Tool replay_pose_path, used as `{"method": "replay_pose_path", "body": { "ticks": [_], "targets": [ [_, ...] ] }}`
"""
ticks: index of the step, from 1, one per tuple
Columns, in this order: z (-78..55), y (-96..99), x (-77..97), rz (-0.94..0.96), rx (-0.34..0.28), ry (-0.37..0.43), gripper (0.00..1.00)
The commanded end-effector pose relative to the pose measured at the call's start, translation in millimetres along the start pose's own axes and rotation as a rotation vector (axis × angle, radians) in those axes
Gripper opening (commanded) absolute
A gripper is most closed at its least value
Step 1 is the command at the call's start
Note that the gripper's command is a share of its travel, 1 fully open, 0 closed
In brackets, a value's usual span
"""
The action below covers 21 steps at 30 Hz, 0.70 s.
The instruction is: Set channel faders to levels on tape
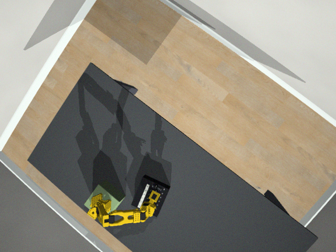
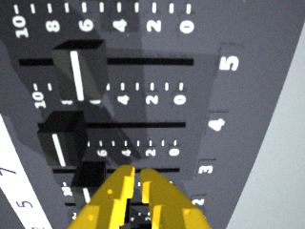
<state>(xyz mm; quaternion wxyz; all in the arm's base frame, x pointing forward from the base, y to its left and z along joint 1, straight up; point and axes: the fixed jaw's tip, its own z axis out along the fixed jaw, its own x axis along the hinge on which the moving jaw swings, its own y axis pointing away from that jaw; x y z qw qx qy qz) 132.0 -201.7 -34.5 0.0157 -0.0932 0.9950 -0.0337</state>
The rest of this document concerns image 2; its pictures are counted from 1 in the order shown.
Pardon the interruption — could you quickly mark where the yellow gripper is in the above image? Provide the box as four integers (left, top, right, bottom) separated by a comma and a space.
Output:
67, 165, 211, 229

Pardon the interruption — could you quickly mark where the black lighting desk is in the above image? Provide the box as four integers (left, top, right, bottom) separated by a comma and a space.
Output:
0, 0, 305, 229

